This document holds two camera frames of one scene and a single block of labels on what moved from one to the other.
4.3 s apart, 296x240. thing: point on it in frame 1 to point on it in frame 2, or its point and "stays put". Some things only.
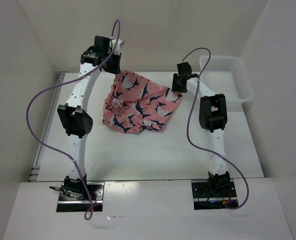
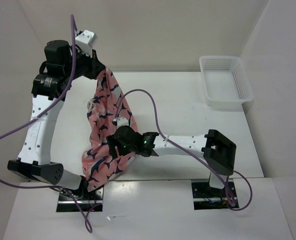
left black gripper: x=116 y=69 to x=96 y=66
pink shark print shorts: x=134 y=103 to x=107 y=112
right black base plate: x=203 y=199 stays put
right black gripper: x=175 y=87 to x=112 y=142
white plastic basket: x=227 y=75 stays put
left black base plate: x=68 y=203 stays put
